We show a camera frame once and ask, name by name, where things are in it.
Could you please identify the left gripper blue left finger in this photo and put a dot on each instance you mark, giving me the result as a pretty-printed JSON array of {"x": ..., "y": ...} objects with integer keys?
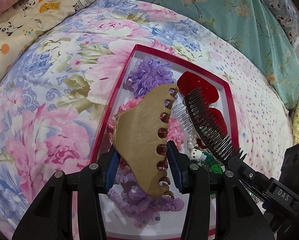
[{"x": 114, "y": 160}]

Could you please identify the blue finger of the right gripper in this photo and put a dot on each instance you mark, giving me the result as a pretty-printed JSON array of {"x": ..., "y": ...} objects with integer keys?
[{"x": 242, "y": 167}]

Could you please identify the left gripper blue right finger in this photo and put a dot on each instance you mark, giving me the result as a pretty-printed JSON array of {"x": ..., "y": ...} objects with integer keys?
[{"x": 178, "y": 163}]

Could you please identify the black hair comb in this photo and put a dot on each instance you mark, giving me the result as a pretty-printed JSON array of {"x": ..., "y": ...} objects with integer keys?
[{"x": 220, "y": 145}]

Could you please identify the tan hair claw clip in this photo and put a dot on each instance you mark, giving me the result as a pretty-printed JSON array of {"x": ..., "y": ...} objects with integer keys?
[{"x": 148, "y": 163}]

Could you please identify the red jewelry tray box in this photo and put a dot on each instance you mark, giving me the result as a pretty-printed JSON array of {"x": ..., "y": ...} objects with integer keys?
[{"x": 117, "y": 224}]

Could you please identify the white skull charm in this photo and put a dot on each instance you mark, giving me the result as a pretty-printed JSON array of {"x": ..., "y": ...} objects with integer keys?
[{"x": 196, "y": 155}]

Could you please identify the pink frilly scrunchie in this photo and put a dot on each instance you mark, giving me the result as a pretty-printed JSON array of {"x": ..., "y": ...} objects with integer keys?
[{"x": 147, "y": 120}]

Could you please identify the green hair accessory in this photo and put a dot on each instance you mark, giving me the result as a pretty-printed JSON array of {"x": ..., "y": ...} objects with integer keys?
[{"x": 211, "y": 164}]

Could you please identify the lilac fabric scrunchie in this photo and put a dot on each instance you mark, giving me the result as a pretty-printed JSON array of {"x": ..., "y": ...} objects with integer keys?
[{"x": 138, "y": 205}]

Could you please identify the red velvet bow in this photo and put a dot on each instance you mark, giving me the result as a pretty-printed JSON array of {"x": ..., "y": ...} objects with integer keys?
[{"x": 204, "y": 97}]

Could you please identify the floral bed sheet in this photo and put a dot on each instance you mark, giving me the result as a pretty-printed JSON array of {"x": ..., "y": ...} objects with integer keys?
[{"x": 53, "y": 98}]

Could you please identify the purple frilly scrunchie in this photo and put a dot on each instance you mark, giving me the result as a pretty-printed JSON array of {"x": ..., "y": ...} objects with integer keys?
[{"x": 148, "y": 73}]

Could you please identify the teal floral duvet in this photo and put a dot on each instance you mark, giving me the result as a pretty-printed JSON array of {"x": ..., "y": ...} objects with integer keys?
[{"x": 214, "y": 22}]

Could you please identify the cream panda print pillow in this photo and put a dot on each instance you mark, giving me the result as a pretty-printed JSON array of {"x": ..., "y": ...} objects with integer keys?
[{"x": 22, "y": 24}]

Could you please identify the white patterned pillow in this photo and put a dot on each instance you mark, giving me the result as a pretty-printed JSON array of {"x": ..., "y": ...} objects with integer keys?
[{"x": 286, "y": 15}]

